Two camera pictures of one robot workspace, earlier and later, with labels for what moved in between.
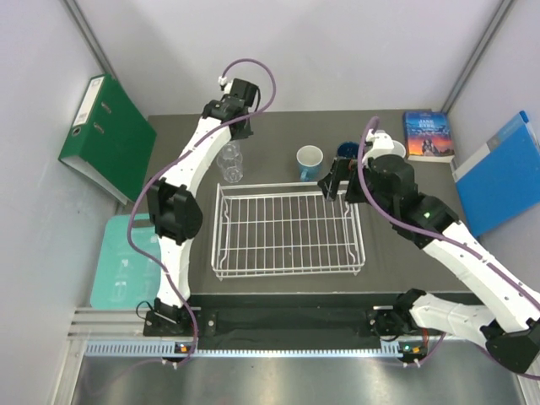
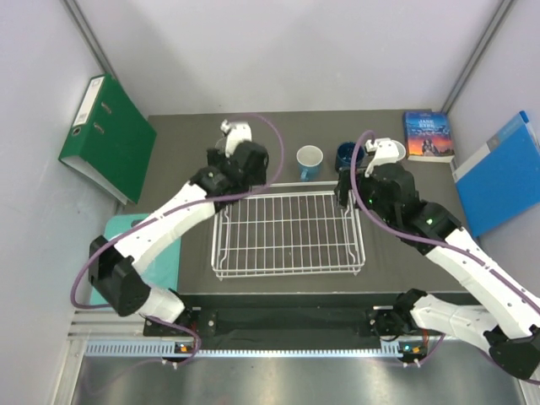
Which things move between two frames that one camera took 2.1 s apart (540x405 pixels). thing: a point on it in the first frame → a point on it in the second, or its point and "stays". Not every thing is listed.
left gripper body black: (243, 133) → (215, 159)
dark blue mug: (348, 149) stays
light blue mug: (310, 161) stays
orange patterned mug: (398, 148) stays
